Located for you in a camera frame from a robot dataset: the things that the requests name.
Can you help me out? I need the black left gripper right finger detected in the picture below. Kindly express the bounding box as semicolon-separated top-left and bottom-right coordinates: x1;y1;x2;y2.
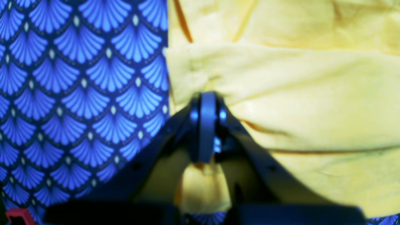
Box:
216;94;366;225

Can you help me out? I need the yellow T-shirt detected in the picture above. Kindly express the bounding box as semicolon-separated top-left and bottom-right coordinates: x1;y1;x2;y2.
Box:
164;0;400;219

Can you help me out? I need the red and black clamp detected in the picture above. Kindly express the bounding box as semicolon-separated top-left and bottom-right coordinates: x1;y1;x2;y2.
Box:
5;208;36;225

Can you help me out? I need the blue fan-pattern tablecloth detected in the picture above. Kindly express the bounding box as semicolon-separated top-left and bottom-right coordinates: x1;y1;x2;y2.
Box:
0;0;400;225

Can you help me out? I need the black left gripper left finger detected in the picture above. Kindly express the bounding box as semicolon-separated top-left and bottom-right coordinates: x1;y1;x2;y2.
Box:
44;92;216;225

